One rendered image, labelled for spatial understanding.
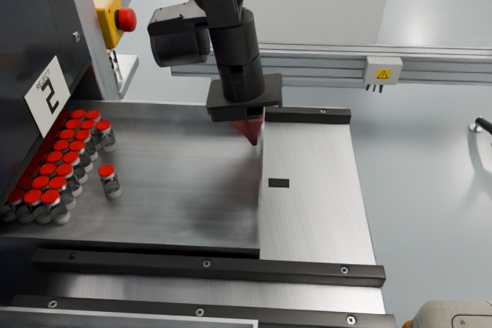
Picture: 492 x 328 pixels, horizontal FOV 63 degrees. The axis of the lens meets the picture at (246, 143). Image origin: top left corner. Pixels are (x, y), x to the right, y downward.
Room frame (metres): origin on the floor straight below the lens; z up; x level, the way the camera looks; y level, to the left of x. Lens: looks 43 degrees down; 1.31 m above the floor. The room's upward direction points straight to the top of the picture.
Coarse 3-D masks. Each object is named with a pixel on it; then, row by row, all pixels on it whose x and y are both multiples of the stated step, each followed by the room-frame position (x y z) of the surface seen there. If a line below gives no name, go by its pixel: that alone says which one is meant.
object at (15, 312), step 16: (0, 320) 0.18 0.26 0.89; (16, 320) 0.18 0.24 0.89; (32, 320) 0.18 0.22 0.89; (48, 320) 0.18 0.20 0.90; (64, 320) 0.18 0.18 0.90; (80, 320) 0.18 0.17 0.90; (96, 320) 0.18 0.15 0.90; (112, 320) 0.17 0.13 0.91; (128, 320) 0.17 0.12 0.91; (144, 320) 0.17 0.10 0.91; (160, 320) 0.17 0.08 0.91; (176, 320) 0.17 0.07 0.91; (192, 320) 0.17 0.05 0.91; (208, 320) 0.17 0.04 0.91; (224, 320) 0.17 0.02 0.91; (240, 320) 0.17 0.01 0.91; (256, 320) 0.17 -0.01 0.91
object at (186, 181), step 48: (144, 144) 0.46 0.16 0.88; (192, 144) 0.46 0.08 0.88; (240, 144) 0.46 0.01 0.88; (96, 192) 0.36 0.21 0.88; (144, 192) 0.36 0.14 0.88; (192, 192) 0.36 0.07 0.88; (240, 192) 0.36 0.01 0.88; (0, 240) 0.27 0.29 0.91; (48, 240) 0.26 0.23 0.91; (96, 240) 0.26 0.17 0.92; (144, 240) 0.26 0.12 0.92; (192, 240) 0.28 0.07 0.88; (240, 240) 0.28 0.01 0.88
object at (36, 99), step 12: (48, 72) 0.41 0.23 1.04; (60, 72) 0.43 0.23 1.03; (36, 84) 0.38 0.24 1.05; (60, 84) 0.42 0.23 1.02; (36, 96) 0.37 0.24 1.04; (60, 96) 0.41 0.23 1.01; (36, 108) 0.36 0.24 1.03; (48, 108) 0.38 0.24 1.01; (60, 108) 0.40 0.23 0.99; (36, 120) 0.35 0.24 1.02; (48, 120) 0.37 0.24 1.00
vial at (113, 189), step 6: (114, 174) 0.36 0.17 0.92; (102, 180) 0.35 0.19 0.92; (108, 180) 0.35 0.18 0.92; (114, 180) 0.35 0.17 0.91; (102, 186) 0.35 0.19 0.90; (108, 186) 0.35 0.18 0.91; (114, 186) 0.35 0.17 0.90; (120, 186) 0.36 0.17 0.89; (108, 192) 0.35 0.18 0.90; (114, 192) 0.35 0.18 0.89; (120, 192) 0.36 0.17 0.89
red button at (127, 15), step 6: (120, 12) 0.63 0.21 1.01; (126, 12) 0.63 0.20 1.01; (132, 12) 0.64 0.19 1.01; (120, 18) 0.63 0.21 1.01; (126, 18) 0.63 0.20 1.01; (132, 18) 0.63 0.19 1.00; (120, 24) 0.62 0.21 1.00; (126, 24) 0.62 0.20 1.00; (132, 24) 0.63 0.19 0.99; (126, 30) 0.63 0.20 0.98; (132, 30) 0.63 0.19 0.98
